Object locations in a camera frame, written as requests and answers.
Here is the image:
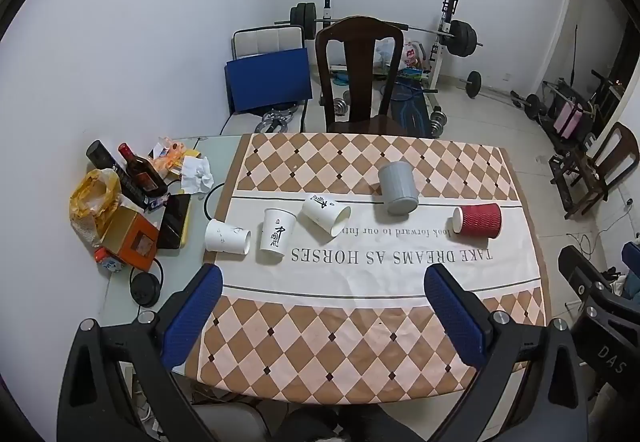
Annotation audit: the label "crumpled white tissue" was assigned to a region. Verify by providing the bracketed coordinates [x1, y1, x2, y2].
[179, 155, 215, 194]

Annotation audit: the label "white cup small black print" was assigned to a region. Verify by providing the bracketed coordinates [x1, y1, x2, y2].
[301, 193, 352, 238]

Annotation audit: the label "white weight rack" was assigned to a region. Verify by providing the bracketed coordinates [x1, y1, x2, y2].
[320, 0, 461, 95]

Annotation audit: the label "orange gift box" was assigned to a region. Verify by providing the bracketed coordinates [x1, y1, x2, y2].
[101, 206, 160, 271]

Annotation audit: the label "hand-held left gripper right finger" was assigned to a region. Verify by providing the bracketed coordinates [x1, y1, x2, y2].
[423, 264, 589, 442]

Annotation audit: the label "black smartphone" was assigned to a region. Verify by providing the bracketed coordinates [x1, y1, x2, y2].
[157, 193, 193, 251]

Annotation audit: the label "dark wooden armchair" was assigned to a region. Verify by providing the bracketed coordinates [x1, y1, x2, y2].
[564, 122, 640, 221]

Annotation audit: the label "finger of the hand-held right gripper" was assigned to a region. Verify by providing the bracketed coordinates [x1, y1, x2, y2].
[557, 244, 626, 307]

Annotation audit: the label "black round cable reel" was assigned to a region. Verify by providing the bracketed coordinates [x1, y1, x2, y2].
[128, 259, 164, 307]

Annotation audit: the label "orange snack packets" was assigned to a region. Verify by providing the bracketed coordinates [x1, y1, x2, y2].
[149, 137, 202, 179]

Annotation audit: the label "black exercise machine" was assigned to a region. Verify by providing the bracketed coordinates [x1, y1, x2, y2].
[541, 24, 628, 163]

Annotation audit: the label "small red blue carton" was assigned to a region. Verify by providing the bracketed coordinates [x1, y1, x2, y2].
[93, 246, 127, 275]

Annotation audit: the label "black cylinder tube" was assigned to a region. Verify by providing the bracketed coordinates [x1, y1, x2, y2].
[86, 140, 151, 213]

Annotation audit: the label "pink pad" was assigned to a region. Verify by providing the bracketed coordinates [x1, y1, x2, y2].
[554, 100, 585, 136]

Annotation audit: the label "red ribbed paper cup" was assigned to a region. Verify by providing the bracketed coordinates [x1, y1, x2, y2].
[452, 203, 502, 239]

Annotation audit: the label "dark wooden dining chair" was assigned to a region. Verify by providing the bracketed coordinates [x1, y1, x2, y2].
[314, 16, 424, 139]

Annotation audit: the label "grey ribbed cup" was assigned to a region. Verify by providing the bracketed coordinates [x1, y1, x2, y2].
[377, 161, 419, 216]

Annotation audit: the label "white padded chair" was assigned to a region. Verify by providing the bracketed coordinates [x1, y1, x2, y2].
[219, 25, 309, 137]

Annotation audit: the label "white red plastic bag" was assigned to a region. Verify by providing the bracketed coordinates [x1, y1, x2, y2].
[399, 39, 427, 72]

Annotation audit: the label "blue board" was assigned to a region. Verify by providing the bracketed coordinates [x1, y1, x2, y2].
[224, 48, 314, 114]

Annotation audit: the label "short barbell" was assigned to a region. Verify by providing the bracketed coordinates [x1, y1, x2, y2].
[457, 70, 523, 107]

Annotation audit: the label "barbell with black plates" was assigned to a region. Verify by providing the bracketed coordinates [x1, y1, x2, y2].
[288, 2, 484, 59]

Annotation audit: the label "white cup large black print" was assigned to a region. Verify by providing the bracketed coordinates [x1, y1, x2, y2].
[257, 208, 298, 265]

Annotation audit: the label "brown liquor bottle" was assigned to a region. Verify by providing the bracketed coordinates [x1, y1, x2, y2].
[117, 143, 169, 199]

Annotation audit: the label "checkered brown tablecloth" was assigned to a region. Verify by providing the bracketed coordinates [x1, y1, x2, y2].
[185, 132, 551, 406]

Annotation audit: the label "black dumbbell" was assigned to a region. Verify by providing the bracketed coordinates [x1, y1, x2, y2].
[510, 92, 549, 121]

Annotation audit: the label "chrome metal rings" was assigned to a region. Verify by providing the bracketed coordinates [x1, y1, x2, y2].
[254, 108, 295, 133]

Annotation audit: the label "plain white paper cup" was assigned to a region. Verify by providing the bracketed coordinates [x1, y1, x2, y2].
[204, 219, 252, 253]

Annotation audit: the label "yellow plastic bag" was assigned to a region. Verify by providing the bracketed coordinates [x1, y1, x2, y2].
[69, 167, 124, 249]

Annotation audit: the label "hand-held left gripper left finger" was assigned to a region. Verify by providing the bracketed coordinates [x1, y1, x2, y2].
[57, 263, 224, 442]

